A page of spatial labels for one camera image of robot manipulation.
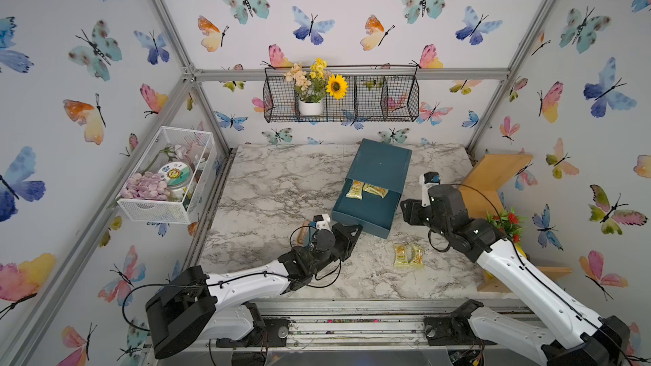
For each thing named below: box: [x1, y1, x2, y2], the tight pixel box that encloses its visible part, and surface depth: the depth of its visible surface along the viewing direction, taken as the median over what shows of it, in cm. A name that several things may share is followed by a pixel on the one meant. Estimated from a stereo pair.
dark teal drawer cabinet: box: [331, 138, 413, 218], surface depth 87 cm
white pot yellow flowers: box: [283, 58, 349, 116], surface depth 86 cm
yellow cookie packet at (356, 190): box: [345, 179, 365, 200], surface depth 88 cm
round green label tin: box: [157, 160, 194, 189], surface depth 67 cm
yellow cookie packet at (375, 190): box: [362, 182, 390, 199], surface depth 87 cm
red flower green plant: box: [486, 205, 528, 244], surface depth 75 cm
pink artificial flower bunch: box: [120, 171, 171, 201], surface depth 61 cm
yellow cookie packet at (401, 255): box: [394, 244, 409, 267], surface depth 88 cm
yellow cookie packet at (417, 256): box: [410, 244, 425, 270], surface depth 88 cm
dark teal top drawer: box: [331, 177, 402, 239], surface depth 86 cm
